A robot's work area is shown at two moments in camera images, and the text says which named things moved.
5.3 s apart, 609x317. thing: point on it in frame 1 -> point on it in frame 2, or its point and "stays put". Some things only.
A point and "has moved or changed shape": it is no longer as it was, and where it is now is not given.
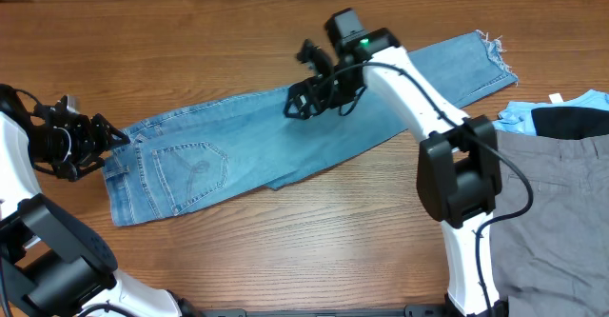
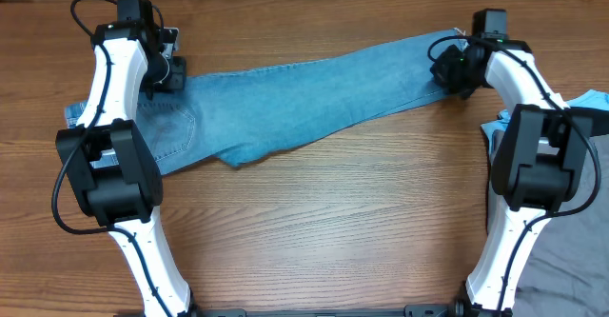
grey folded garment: [551, 236] stays put
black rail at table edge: [414, 310] stays put
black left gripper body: [68, 149] -> [166, 74]
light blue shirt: [517, 116] stays put
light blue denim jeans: [203, 151] has moved or changed shape
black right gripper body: [321, 90] -> [455, 70]
